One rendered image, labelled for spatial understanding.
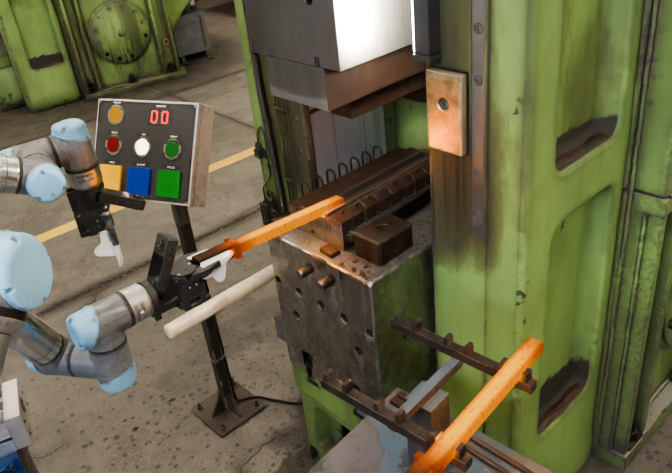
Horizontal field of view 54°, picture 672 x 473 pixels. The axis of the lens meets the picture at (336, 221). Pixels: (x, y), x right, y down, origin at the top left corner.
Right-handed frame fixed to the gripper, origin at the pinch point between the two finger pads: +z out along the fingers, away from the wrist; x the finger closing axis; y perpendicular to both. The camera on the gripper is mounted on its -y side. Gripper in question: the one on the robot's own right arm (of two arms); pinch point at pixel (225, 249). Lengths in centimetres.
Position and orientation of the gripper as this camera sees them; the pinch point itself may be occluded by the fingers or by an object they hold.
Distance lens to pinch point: 146.9
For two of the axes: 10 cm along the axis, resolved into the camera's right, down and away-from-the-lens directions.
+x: 6.8, 2.9, -6.8
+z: 7.3, -3.8, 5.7
